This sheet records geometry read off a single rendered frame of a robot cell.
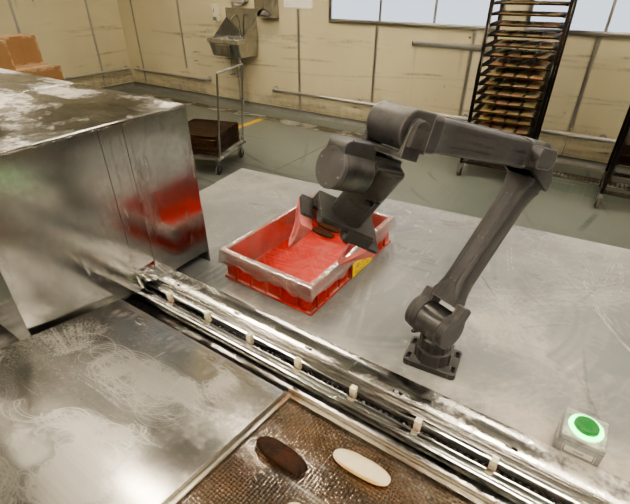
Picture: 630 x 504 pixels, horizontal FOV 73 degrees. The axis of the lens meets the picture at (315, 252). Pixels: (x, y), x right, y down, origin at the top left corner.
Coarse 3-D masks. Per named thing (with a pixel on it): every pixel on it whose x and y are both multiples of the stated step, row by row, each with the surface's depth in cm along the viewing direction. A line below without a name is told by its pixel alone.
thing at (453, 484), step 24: (312, 408) 80; (240, 432) 72; (288, 432) 75; (336, 432) 76; (360, 432) 76; (216, 456) 68; (264, 456) 70; (312, 456) 71; (384, 456) 72; (408, 456) 72; (192, 480) 64; (216, 480) 65; (288, 480) 66; (312, 480) 67; (336, 480) 67; (360, 480) 68; (408, 480) 68; (432, 480) 69; (456, 480) 68
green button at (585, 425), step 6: (576, 420) 76; (582, 420) 76; (588, 420) 76; (576, 426) 76; (582, 426) 75; (588, 426) 75; (594, 426) 75; (582, 432) 75; (588, 432) 74; (594, 432) 74
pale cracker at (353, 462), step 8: (336, 456) 70; (344, 456) 70; (352, 456) 70; (360, 456) 70; (344, 464) 69; (352, 464) 69; (360, 464) 69; (368, 464) 69; (376, 464) 69; (352, 472) 68; (360, 472) 68; (368, 472) 68; (376, 472) 68; (384, 472) 68; (368, 480) 67; (376, 480) 67; (384, 480) 67
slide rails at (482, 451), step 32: (160, 288) 118; (224, 320) 107; (256, 352) 98; (288, 352) 98; (320, 384) 90; (384, 416) 83; (416, 416) 83; (448, 448) 78; (480, 448) 78; (544, 480) 73
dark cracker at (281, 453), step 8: (264, 440) 72; (272, 440) 72; (264, 448) 70; (272, 448) 70; (280, 448) 70; (288, 448) 70; (272, 456) 69; (280, 456) 69; (288, 456) 69; (296, 456) 69; (280, 464) 68; (288, 464) 68; (296, 464) 68; (304, 464) 68; (296, 472) 67
